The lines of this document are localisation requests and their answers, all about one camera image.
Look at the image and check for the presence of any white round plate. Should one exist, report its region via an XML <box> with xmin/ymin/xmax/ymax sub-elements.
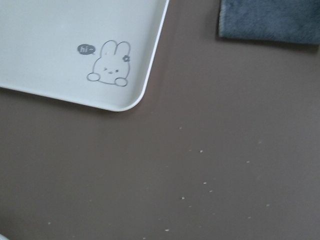
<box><xmin>0</xmin><ymin>234</ymin><xmax>8</xmax><ymax>240</ymax></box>

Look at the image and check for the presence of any cream rabbit tray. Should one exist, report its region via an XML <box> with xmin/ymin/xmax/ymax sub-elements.
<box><xmin>0</xmin><ymin>0</ymin><xmax>169</xmax><ymax>112</ymax></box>

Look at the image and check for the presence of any grey folded cloth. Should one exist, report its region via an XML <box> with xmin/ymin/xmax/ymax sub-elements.
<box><xmin>218</xmin><ymin>0</ymin><xmax>320</xmax><ymax>45</ymax></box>

